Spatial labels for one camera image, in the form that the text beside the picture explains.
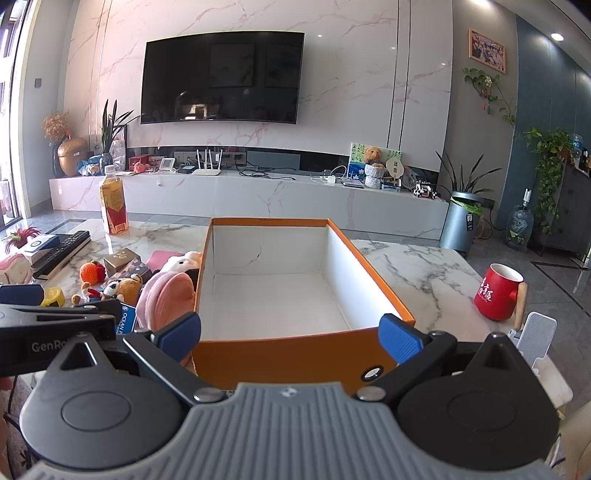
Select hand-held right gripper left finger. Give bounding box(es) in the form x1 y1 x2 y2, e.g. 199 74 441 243
46 311 225 407

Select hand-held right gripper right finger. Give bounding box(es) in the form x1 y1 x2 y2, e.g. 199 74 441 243
356 313 534 408

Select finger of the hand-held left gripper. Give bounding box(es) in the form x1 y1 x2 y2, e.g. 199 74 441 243
0 299 122 325
0 284 45 306

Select crochet orange toy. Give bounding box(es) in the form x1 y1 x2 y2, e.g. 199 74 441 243
79 260 108 283

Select dark patterned box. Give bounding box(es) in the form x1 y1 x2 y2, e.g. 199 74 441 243
121 258 153 283

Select pink wallet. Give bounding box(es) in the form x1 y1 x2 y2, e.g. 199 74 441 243
147 250 185 273

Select brown gift box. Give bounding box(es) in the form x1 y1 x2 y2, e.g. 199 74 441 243
102 249 141 277

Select orange cardboard box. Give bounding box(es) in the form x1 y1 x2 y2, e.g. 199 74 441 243
191 217 416 398

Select pink and white plush toy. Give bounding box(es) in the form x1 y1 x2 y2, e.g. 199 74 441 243
0 253 34 286

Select pink plush backpack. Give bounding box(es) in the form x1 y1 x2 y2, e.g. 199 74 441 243
135 271 198 367

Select small red white doll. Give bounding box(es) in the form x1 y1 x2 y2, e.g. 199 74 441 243
70 282 106 305

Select blue card box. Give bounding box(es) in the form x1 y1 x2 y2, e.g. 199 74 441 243
115 302 139 335

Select white and blue box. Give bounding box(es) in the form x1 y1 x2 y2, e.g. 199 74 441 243
21 234 61 259

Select red leaf plant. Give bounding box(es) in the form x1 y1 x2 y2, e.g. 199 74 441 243
2 225 42 254

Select black remote control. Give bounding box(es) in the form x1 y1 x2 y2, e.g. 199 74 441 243
31 231 90 278

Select small brown teddy bear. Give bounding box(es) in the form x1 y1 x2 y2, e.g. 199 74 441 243
102 273 144 305

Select tea bottle red label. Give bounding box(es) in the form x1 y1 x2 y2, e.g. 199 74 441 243
99 165 131 235

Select grey trash can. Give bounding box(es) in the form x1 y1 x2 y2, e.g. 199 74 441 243
438 191 485 258

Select white phone stand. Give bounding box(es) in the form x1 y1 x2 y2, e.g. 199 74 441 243
507 311 557 370

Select blue snack bags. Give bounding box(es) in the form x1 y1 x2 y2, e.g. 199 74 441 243
76 154 105 176

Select gold acorn vase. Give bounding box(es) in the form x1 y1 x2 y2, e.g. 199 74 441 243
56 136 89 177

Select white router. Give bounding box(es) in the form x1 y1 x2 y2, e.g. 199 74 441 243
191 147 225 176

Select clear water jug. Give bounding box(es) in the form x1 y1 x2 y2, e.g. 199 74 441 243
505 188 535 252

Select white marble tv cabinet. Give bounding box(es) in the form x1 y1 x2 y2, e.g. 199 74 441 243
48 168 451 241

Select clear plastic bag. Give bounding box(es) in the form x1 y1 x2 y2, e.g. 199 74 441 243
108 138 127 169

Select round paper fan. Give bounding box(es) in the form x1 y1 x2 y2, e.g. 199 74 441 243
385 157 407 188

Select dried flower bunch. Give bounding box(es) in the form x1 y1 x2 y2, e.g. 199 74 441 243
41 111 72 144

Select long leaf green plant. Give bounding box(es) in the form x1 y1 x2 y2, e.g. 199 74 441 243
434 150 492 217

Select green and blue painting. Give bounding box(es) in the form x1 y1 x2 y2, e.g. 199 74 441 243
347 142 402 183

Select green plant in blue vase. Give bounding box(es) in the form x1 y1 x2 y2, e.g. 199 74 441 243
95 99 139 169

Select dark grey sideboard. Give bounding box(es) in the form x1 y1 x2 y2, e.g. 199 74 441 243
536 159 591 259

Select potted vine plant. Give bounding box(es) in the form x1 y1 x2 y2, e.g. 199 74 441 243
522 127 575 236

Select black television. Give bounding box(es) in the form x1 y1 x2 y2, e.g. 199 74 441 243
140 31 305 125

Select hanging green plant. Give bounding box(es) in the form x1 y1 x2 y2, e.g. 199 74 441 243
462 67 518 130

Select red mug wooden handle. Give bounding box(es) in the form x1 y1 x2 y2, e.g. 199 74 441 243
473 263 528 330

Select black cable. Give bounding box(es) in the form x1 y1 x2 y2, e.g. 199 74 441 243
238 167 296 182

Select framed wall picture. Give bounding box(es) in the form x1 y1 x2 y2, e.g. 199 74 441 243
468 28 507 75

